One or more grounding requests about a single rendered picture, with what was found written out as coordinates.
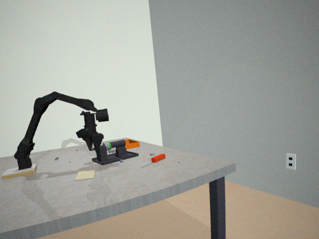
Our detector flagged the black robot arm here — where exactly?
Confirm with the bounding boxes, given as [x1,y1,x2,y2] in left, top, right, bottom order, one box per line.
[14,92,109,170]

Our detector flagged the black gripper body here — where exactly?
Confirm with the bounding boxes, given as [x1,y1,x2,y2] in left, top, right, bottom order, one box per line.
[82,123,104,140]

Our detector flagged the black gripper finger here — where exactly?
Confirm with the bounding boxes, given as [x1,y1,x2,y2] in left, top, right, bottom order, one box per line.
[91,139,103,153]
[83,138,92,151]

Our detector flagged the red-handled screwdriver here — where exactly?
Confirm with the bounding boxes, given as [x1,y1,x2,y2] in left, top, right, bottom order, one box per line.
[144,154,165,167]

